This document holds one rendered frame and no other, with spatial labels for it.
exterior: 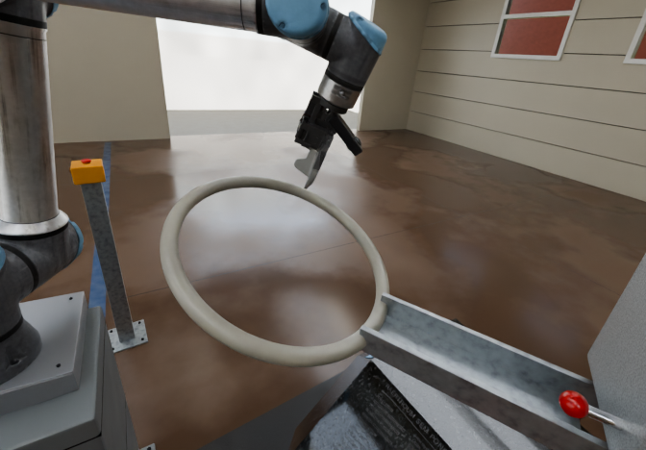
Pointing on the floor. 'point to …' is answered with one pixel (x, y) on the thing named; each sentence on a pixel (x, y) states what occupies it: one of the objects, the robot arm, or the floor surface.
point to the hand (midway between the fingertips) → (309, 174)
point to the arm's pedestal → (79, 406)
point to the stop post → (108, 255)
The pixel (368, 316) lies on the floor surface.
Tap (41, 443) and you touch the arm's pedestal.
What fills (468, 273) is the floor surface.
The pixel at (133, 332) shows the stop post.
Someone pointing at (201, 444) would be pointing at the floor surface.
